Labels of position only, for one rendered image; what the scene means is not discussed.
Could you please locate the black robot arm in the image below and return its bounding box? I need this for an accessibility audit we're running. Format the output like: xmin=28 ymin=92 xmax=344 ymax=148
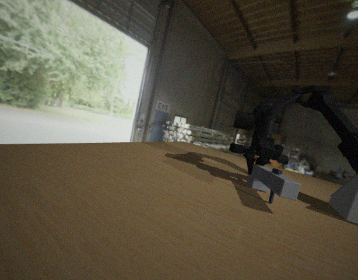
xmin=233 ymin=85 xmax=358 ymax=174

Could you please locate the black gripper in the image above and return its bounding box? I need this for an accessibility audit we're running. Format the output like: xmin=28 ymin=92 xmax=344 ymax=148
xmin=229 ymin=132 xmax=289 ymax=175

